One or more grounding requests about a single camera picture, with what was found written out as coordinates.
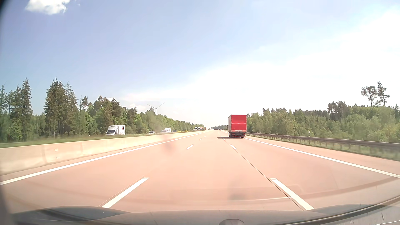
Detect red lorry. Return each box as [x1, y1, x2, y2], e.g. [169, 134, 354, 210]
[227, 114, 247, 139]

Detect metal guard rail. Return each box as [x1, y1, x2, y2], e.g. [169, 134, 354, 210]
[246, 132, 400, 149]

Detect wood of tall conifers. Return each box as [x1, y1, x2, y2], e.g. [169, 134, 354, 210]
[0, 77, 205, 143]

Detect road markings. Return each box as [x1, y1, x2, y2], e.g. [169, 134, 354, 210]
[0, 130, 400, 211]

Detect pale concrete motorway road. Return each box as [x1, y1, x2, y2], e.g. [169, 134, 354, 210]
[0, 130, 400, 214]

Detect concrete median barrier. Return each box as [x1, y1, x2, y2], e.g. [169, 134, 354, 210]
[0, 131, 207, 175]

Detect wind turbine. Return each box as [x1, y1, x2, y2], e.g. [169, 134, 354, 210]
[147, 102, 165, 115]

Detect wood of green trees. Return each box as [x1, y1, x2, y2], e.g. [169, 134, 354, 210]
[246, 81, 400, 144]

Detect car's own bonnet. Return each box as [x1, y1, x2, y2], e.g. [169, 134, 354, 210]
[9, 196, 400, 225]

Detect white box van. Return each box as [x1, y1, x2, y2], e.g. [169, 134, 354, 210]
[106, 125, 126, 136]

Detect grass strip behind barrier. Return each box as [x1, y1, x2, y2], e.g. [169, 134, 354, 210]
[0, 132, 188, 149]

